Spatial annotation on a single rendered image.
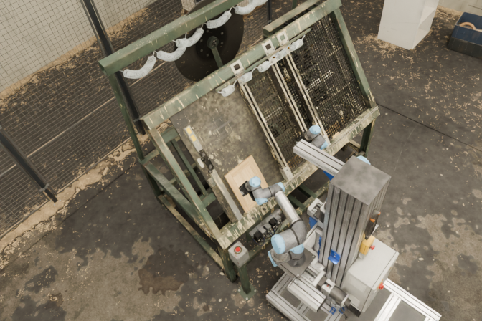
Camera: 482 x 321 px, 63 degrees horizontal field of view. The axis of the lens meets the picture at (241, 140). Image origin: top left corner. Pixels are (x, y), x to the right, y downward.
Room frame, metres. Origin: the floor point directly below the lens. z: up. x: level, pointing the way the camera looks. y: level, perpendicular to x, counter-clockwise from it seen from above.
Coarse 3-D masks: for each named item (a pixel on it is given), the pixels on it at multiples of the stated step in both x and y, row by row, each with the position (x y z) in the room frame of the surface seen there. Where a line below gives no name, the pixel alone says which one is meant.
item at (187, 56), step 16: (208, 0) 3.03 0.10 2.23; (240, 16) 3.22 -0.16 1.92; (192, 32) 2.91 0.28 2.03; (208, 32) 2.99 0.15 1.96; (224, 32) 3.09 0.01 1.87; (240, 32) 3.21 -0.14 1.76; (176, 48) 2.80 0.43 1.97; (192, 48) 2.89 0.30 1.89; (208, 48) 2.97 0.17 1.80; (224, 48) 3.08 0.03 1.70; (176, 64) 2.78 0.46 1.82; (192, 64) 2.86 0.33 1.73; (208, 64) 2.96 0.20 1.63; (224, 64) 3.06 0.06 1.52; (192, 80) 2.84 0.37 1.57
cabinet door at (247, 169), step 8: (248, 160) 2.09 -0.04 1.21; (240, 168) 2.03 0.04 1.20; (248, 168) 2.05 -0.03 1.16; (256, 168) 2.06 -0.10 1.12; (232, 176) 1.96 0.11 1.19; (240, 176) 1.98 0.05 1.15; (248, 176) 2.00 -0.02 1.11; (232, 184) 1.92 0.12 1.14; (240, 184) 1.93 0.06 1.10; (264, 184) 1.98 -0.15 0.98; (240, 200) 1.84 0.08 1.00; (248, 200) 1.85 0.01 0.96; (248, 208) 1.80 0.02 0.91
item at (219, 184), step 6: (186, 126) 2.15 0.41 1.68; (186, 132) 2.11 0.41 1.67; (192, 132) 2.12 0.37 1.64; (192, 144) 2.07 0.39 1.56; (198, 144) 2.06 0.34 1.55; (198, 150) 2.03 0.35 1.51; (210, 174) 1.93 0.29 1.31; (216, 174) 1.93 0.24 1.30; (216, 180) 1.90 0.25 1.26; (222, 186) 1.87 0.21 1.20; (222, 192) 1.84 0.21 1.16; (228, 192) 1.85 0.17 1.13; (228, 198) 1.81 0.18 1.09; (228, 204) 1.79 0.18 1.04; (234, 204) 1.78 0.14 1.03; (234, 210) 1.75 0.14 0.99; (240, 216) 1.72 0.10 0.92
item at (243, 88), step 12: (240, 72) 2.51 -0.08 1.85; (240, 84) 2.45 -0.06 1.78; (252, 96) 2.44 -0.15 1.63; (252, 108) 2.37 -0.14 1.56; (264, 120) 2.33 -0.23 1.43; (264, 132) 2.26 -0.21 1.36; (276, 144) 2.22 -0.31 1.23; (276, 156) 2.15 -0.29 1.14; (288, 168) 2.10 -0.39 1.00; (288, 180) 2.02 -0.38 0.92
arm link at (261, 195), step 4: (256, 188) 1.51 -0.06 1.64; (260, 188) 1.51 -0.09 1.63; (264, 188) 1.51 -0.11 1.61; (252, 192) 1.50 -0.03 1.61; (256, 192) 1.48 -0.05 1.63; (260, 192) 1.48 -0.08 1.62; (264, 192) 1.48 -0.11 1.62; (268, 192) 1.48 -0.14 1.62; (256, 196) 1.46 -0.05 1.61; (260, 196) 1.45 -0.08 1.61; (264, 196) 1.45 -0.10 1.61; (268, 196) 1.46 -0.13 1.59; (256, 200) 1.45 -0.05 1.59; (260, 200) 1.43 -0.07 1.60; (264, 200) 1.43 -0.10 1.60; (260, 204) 1.43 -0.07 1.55
